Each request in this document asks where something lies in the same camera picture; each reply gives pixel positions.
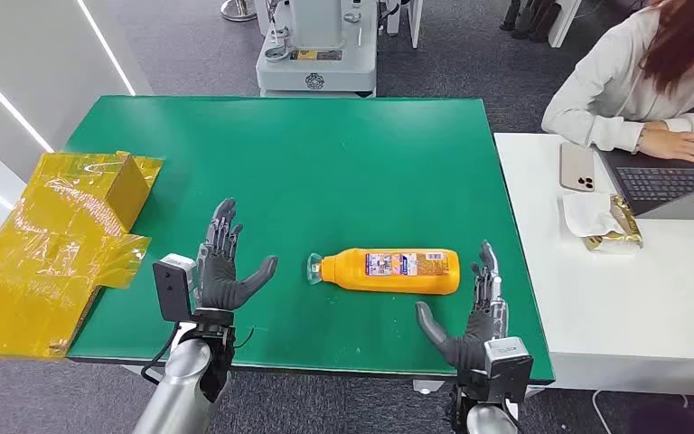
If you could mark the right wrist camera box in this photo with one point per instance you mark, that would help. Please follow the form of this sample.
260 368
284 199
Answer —
507 365

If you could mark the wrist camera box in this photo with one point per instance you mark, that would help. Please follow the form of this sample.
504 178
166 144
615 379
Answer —
507 365
172 290

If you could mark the white desk leg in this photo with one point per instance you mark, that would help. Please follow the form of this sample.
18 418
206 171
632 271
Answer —
562 21

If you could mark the chrome stand base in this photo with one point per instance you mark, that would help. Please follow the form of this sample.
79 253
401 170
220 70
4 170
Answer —
238 11

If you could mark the dark grey laptop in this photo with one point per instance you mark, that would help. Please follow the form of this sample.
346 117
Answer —
664 180

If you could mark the dark legs and shoes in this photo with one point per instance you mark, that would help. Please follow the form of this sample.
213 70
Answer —
529 18

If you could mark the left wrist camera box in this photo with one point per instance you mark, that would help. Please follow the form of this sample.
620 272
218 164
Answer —
172 290

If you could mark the person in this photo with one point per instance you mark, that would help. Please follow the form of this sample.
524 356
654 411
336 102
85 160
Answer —
610 90

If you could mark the white furniture panel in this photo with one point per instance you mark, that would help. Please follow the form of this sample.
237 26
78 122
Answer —
414 21

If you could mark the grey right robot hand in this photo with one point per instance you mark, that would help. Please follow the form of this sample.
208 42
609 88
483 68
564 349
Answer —
469 344

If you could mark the white paper napkin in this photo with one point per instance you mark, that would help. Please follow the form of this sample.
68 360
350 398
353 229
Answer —
586 212

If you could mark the grey robot base machine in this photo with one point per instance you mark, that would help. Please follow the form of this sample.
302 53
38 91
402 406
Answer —
323 66

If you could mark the yellow taped cardboard box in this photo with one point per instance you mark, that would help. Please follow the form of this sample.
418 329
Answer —
47 257

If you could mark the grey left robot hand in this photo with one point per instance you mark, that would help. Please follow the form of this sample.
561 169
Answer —
218 281

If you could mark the person's hand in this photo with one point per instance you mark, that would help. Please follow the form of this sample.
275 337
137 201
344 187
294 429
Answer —
676 144

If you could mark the orange plastic bottle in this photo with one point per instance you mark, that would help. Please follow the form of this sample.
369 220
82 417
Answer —
395 278

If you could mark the gold foil wrapper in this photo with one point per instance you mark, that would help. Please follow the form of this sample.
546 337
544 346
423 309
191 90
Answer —
625 230

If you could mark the white table foot bracket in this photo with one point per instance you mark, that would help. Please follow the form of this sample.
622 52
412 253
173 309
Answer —
426 387

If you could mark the beige smartphone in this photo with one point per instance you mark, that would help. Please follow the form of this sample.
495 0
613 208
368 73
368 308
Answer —
576 165

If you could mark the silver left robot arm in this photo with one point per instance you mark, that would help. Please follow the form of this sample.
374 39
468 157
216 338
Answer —
182 383

